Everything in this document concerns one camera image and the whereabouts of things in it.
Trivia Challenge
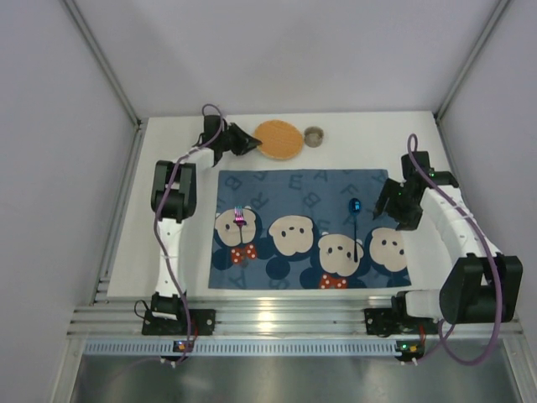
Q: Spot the shiny blue spoon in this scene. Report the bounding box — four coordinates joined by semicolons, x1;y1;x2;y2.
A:
348;197;362;263

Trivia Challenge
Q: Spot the orange woven round plate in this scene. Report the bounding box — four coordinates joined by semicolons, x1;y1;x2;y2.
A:
253;119;304;160

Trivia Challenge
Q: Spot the iridescent purple fork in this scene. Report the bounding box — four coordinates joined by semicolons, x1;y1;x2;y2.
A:
234;207;248;269

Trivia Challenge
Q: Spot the small brown woven cup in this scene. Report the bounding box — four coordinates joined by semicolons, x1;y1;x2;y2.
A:
304;126;325;148

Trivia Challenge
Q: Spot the blue cartoon placemat cloth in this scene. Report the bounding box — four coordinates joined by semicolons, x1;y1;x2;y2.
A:
208;169;411;290

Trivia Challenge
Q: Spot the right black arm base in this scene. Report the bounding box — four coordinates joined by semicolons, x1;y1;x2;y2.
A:
364;290;441;338

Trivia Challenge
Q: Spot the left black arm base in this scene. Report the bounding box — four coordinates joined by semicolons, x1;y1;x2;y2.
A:
133;293;216;336

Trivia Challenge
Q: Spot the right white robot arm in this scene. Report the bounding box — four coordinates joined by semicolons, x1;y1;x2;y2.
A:
373;151;523;324

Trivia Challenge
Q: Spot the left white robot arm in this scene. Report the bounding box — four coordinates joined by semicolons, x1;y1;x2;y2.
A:
150;114;262;319

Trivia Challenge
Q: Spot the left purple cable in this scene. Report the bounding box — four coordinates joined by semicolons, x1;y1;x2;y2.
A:
153;103;227;366

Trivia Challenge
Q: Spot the slotted grey cable duct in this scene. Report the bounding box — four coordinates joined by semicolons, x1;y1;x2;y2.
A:
84;338;423;358

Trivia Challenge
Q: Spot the left aluminium frame post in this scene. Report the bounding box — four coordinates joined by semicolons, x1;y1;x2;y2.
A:
60;0;141;128

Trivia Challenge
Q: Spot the aluminium frame post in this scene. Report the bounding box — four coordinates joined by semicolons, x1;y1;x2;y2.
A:
60;0;141;128
433;0;513;125

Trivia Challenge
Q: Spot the right aluminium frame post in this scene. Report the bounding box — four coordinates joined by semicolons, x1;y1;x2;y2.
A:
433;0;513;125

